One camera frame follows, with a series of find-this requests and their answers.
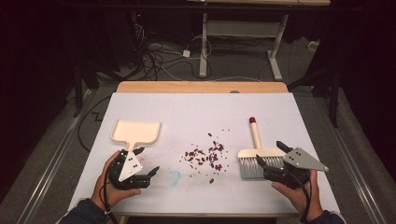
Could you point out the person's right hand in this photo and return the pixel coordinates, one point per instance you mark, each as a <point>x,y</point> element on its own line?
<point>299,197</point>

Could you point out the white table cover sheet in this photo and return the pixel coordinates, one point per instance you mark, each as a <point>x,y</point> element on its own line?
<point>193,112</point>

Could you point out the person's left hand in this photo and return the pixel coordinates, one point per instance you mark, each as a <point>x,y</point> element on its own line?
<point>107,189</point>

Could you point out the white power adapter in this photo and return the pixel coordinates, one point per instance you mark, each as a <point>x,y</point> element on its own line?
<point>186,53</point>

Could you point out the cream plastic dustpan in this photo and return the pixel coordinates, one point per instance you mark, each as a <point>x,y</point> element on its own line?
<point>135,133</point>

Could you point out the white metal desk frame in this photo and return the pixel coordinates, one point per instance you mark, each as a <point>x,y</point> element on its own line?
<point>243,28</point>

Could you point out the cream brush with grey bristles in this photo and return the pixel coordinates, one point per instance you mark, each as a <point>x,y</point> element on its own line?
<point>256,137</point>

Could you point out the black metal stand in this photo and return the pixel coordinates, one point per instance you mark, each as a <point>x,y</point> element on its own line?
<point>334,99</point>

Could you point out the metal floor rail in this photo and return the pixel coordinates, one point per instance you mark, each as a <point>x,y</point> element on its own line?
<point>46,174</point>
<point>351,165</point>

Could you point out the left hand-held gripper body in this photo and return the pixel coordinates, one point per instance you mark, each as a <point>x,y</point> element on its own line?
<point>130,165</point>

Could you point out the scattered red beans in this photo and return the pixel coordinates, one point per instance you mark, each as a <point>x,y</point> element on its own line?
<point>218,167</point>

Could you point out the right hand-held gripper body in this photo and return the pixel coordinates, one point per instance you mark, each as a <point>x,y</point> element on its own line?
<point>303,160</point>

